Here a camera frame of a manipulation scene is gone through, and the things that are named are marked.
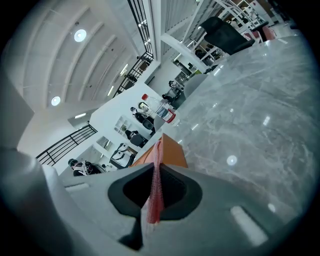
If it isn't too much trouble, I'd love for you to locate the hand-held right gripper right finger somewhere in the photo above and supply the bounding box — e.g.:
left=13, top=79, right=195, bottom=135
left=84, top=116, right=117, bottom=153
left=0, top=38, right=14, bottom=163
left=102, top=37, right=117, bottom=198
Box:
left=141, top=162, right=286, bottom=256

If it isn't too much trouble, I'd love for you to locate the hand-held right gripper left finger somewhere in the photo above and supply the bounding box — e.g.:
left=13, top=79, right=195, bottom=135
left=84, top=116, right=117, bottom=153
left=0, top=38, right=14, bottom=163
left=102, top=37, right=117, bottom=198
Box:
left=56, top=162, right=154, bottom=256

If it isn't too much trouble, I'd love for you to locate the pink cloth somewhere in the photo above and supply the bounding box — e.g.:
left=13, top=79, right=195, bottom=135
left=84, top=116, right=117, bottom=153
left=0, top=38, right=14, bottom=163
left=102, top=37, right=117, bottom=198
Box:
left=146, top=139, right=166, bottom=225

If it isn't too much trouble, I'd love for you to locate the orange box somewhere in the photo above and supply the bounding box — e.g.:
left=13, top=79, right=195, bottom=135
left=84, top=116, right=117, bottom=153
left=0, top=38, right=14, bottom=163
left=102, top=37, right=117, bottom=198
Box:
left=128, top=133, right=189, bottom=169

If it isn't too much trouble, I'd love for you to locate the white rolling machine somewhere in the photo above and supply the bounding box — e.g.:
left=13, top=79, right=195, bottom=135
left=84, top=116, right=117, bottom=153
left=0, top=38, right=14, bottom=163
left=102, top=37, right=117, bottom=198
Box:
left=118, top=142, right=137, bottom=161
left=109, top=151, right=127, bottom=168

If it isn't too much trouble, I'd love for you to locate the black mezzanine railing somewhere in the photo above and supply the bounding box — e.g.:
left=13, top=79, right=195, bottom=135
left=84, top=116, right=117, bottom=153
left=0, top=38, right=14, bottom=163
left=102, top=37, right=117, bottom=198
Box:
left=112, top=51, right=154, bottom=99
left=127, top=0, right=155, bottom=61
left=36, top=124, right=99, bottom=166

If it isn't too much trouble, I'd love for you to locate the dark grey chair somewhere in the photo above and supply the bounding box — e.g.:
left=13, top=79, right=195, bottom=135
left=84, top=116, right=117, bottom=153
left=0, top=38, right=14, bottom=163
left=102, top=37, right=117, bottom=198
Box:
left=129, top=134, right=148, bottom=148

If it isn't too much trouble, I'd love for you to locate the white arched shelf unit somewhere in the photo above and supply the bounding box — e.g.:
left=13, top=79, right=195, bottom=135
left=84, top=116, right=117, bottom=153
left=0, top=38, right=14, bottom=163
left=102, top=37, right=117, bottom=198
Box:
left=114, top=114, right=134, bottom=137

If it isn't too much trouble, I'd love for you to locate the grey shell chair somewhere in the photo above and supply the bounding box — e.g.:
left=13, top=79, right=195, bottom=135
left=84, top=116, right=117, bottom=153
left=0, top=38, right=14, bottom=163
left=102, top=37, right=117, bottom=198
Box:
left=153, top=115, right=166, bottom=134
left=183, top=73, right=209, bottom=97

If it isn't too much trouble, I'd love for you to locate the clear bottle with red cap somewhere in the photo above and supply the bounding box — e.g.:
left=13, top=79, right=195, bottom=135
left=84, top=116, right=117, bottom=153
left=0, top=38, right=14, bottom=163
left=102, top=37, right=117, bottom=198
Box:
left=141, top=93, right=177, bottom=125

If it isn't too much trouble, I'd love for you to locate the black office chair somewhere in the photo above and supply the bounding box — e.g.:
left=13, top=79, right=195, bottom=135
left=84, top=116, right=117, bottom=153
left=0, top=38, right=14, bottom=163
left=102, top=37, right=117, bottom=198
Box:
left=199, top=16, right=256, bottom=56

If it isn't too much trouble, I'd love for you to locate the pink chair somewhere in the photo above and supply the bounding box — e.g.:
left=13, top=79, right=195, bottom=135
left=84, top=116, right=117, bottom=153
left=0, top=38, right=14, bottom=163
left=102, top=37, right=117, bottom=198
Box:
left=261, top=25, right=276, bottom=41

